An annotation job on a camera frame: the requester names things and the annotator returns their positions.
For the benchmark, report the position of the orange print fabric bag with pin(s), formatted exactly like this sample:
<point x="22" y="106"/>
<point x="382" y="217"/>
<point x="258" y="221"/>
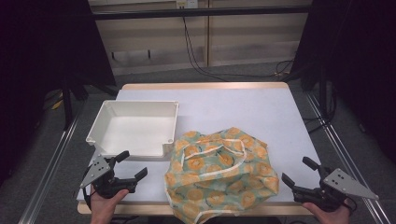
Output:
<point x="218" y="174"/>

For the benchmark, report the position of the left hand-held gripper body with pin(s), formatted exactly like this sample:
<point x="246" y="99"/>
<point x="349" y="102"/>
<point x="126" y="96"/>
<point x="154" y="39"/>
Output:
<point x="104" y="182"/>

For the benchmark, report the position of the white wall outlet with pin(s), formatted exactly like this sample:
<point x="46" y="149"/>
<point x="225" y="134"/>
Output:
<point x="186" y="3"/>

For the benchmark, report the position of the person's left hand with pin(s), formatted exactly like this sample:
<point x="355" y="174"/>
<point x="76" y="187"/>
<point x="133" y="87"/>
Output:
<point x="104" y="208"/>

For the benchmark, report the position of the black horizontal bar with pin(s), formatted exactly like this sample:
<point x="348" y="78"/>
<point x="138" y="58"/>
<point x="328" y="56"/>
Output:
<point x="202" y="12"/>

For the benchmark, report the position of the person's right hand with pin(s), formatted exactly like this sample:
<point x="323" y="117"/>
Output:
<point x="330" y="216"/>

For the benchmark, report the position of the dark curtain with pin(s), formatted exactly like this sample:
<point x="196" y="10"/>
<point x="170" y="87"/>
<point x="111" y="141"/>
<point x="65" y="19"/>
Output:
<point x="358" y="62"/>
<point x="37" y="62"/>

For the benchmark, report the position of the black metal stand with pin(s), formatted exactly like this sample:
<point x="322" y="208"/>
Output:
<point x="323" y="93"/>
<point x="67" y="105"/>

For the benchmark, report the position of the aluminium floor rail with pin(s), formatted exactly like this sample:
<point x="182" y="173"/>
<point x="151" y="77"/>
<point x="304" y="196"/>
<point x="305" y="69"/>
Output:
<point x="46" y="174"/>
<point x="342" y="152"/>

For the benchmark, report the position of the white plastic tray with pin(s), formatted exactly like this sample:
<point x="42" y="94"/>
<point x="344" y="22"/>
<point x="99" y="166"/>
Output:
<point x="137" y="130"/>

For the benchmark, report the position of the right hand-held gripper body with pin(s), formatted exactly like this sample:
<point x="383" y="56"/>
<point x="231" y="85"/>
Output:
<point x="330" y="193"/>

